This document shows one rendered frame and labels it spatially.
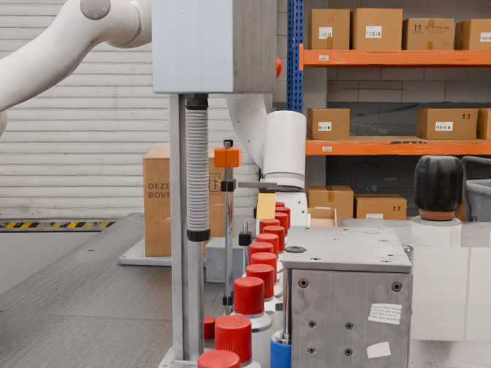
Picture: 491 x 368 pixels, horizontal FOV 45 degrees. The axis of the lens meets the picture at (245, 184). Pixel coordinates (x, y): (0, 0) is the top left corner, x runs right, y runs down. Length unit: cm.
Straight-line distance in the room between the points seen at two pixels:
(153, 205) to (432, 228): 79
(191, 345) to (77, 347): 23
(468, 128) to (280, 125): 396
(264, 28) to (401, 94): 484
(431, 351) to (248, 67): 53
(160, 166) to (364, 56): 331
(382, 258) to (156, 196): 111
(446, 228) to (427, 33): 396
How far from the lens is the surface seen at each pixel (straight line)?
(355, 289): 52
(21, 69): 131
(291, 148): 117
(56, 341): 119
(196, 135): 83
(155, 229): 160
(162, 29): 90
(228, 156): 97
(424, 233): 107
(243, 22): 82
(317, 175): 550
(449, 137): 503
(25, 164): 568
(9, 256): 181
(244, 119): 126
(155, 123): 536
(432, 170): 105
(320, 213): 217
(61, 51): 128
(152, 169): 157
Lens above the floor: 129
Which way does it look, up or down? 9 degrees down
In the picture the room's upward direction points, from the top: straight up
